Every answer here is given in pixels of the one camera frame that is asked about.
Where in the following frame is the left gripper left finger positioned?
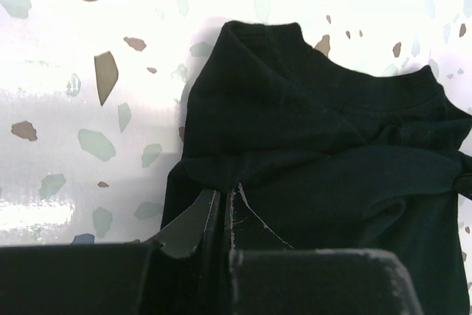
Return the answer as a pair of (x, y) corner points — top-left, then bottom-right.
(1, 190), (221, 314)

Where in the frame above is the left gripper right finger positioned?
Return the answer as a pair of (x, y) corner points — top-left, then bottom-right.
(229, 186), (423, 314)

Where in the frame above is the black t shirt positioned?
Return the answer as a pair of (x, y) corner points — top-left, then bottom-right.
(162, 21), (471, 314)

